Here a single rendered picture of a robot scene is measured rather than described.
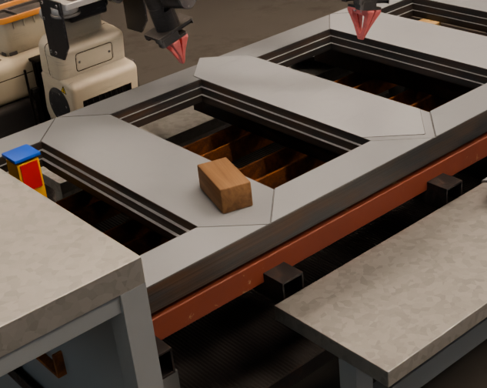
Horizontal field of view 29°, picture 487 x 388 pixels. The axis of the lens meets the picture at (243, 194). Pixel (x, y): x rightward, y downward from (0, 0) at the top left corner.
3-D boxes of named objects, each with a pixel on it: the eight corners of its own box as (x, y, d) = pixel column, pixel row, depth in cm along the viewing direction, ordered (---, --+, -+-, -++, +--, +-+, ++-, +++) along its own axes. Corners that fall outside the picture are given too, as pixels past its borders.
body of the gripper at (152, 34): (195, 24, 211) (185, -5, 207) (161, 47, 207) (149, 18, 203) (179, 18, 216) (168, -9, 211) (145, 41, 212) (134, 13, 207)
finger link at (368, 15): (385, 41, 218) (390, 0, 214) (365, 42, 213) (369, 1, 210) (363, 35, 222) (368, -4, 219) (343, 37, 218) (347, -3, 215)
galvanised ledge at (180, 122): (413, 43, 296) (413, 34, 294) (62, 194, 226) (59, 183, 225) (367, 31, 310) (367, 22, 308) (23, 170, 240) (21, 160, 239)
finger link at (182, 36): (198, 60, 215) (185, 25, 209) (175, 76, 212) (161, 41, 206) (181, 54, 219) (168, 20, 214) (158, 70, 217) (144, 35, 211)
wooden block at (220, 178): (253, 205, 167) (251, 181, 165) (222, 214, 166) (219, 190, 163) (228, 179, 177) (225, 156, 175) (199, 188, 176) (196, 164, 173)
